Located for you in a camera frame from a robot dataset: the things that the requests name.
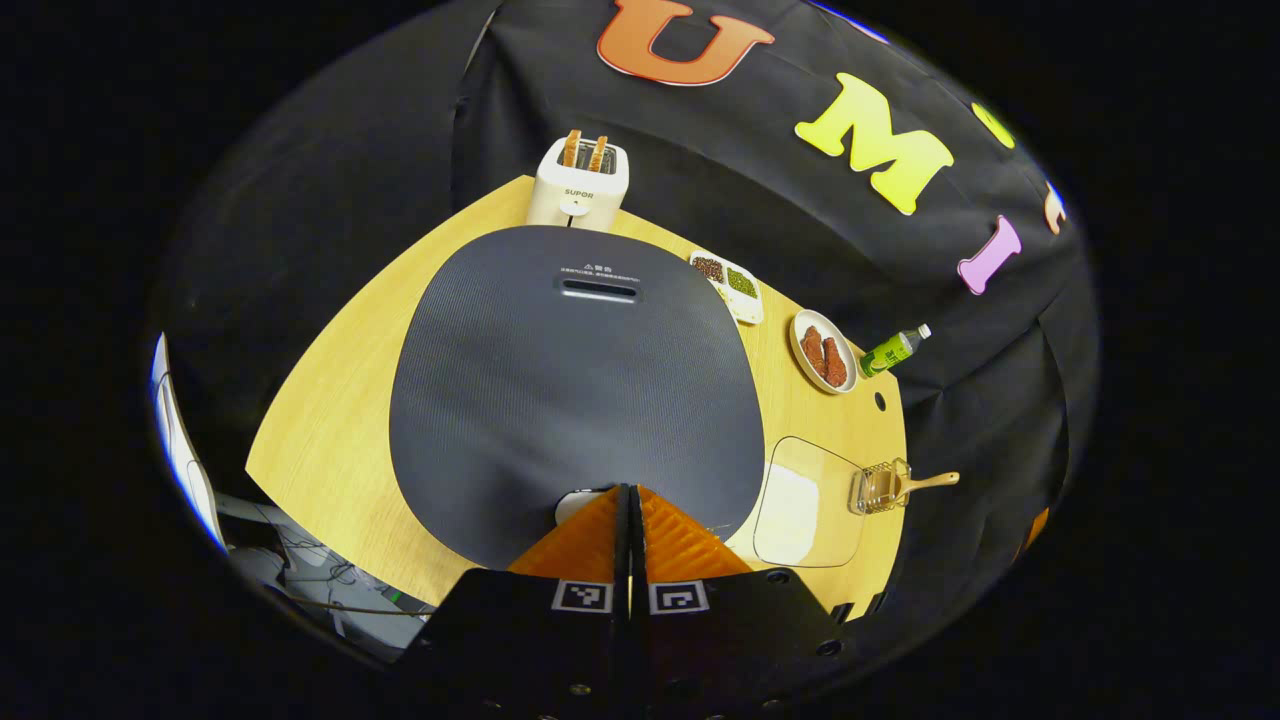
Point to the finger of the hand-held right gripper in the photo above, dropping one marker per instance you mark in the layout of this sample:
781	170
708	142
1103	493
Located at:
1037	527

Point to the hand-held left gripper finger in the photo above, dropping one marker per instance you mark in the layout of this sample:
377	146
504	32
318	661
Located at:
624	545
637	545

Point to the dark grey rice cooker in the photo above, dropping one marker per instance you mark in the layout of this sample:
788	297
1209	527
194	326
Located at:
570	400

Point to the clear rice box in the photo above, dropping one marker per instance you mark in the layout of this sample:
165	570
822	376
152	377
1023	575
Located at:
835	530

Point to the green drink bottle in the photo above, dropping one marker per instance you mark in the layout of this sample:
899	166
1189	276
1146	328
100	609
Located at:
885	355

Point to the brown meat piece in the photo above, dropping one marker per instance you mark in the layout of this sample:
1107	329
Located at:
836	363
813	350

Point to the white divided bean dish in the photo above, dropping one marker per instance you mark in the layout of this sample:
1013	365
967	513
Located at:
725	282

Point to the white round plate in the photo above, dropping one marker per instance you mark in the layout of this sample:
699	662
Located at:
838	330

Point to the white toaster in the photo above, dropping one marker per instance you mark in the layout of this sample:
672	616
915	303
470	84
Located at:
580	197

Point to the brown toast slice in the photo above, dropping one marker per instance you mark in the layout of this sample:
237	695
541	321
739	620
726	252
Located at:
598	153
571	148

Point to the black backdrop cloth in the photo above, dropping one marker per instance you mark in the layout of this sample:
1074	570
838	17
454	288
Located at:
700	150

